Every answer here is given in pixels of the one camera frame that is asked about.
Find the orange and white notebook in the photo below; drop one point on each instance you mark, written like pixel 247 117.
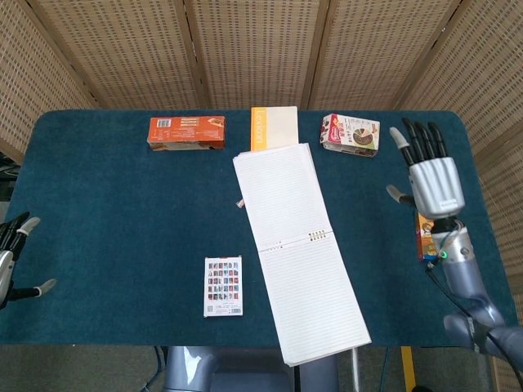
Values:
pixel 278 126

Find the red and white cake box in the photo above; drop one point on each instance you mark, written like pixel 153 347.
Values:
pixel 351 134

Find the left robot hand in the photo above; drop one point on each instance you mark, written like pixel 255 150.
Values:
pixel 6 265

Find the white postcard box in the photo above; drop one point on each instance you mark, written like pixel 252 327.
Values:
pixel 222 286

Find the wicker screen panel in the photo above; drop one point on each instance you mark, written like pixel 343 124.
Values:
pixel 257 49
pixel 24 81
pixel 376 49
pixel 490 81
pixel 122 49

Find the small orange carton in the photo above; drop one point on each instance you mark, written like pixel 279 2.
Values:
pixel 423 239

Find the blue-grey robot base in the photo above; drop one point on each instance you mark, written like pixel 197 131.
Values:
pixel 229 371

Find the dark teal blue tablecloth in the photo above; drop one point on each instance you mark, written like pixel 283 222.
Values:
pixel 122 204

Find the book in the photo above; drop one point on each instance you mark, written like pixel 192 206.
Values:
pixel 294 204

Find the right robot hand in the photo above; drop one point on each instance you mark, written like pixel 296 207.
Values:
pixel 437 183

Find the orange snack box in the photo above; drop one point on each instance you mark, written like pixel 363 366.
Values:
pixel 184 130

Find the white table leg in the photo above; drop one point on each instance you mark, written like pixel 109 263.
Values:
pixel 356 367

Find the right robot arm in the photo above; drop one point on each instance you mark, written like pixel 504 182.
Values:
pixel 466 277

